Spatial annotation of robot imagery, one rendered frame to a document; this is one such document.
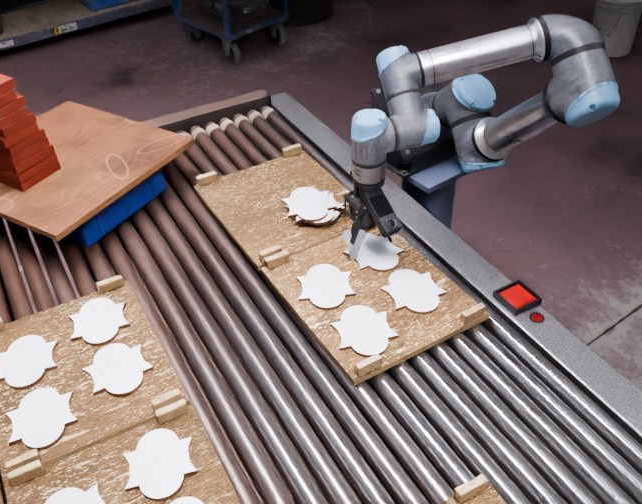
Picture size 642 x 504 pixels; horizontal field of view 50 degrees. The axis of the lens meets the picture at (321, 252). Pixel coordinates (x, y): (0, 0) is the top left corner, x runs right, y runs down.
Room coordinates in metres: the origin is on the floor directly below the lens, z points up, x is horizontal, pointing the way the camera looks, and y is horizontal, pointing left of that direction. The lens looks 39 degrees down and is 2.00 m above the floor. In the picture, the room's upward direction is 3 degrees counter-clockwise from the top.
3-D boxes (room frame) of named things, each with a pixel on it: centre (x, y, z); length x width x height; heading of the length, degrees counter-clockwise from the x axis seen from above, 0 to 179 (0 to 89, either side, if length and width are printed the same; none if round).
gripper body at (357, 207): (1.31, -0.11, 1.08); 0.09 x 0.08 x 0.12; 29
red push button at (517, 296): (1.12, -0.43, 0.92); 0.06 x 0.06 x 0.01; 27
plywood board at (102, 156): (1.62, 0.68, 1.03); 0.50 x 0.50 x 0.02; 57
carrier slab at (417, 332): (1.16, -0.11, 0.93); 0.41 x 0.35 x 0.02; 29
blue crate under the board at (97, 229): (1.58, 0.63, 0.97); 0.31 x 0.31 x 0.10; 57
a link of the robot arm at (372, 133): (1.31, -0.12, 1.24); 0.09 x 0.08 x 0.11; 106
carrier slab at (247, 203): (1.52, 0.10, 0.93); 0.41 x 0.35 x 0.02; 28
